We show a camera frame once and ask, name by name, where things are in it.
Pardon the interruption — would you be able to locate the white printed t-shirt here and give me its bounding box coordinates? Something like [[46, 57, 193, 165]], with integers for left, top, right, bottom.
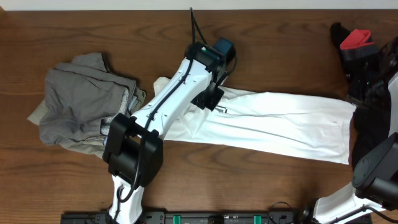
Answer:
[[165, 87, 356, 164]]

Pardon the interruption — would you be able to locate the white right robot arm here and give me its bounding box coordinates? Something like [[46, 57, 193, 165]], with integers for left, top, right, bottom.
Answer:
[[299, 39, 397, 223]]

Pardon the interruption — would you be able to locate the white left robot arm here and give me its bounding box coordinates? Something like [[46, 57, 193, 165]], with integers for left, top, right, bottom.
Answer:
[[103, 38, 236, 223]]

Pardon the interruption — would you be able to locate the black garment with red collar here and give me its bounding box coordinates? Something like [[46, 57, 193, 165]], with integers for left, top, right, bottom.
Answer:
[[330, 22, 397, 167]]

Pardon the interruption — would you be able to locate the grey folded garment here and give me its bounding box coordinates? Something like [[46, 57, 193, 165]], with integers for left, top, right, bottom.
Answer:
[[28, 52, 146, 157]]

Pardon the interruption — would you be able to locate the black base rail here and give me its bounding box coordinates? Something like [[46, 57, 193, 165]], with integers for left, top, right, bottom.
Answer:
[[60, 202, 320, 224]]

